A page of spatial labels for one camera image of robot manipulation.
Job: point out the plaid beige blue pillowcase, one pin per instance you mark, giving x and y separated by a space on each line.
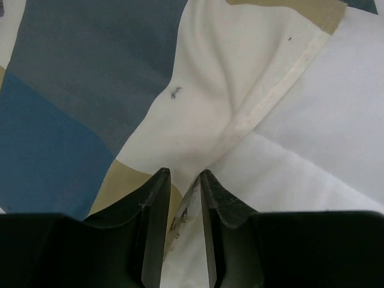
85 104

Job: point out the white pillow yellow edge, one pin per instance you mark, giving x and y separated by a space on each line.
285 114

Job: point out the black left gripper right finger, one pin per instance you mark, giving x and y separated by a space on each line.
247 248

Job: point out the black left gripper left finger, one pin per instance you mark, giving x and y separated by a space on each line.
119 246

